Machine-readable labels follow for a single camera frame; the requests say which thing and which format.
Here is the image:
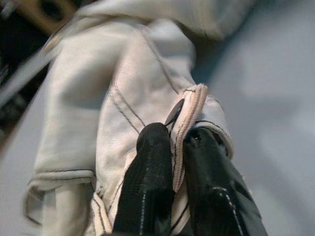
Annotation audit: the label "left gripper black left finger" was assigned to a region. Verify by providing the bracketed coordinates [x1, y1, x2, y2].
[112, 122, 178, 236]

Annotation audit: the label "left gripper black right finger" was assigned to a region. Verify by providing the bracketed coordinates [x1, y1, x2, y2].
[183, 127, 269, 236]

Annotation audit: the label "white trousers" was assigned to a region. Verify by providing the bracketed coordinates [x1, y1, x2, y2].
[23, 0, 249, 236]

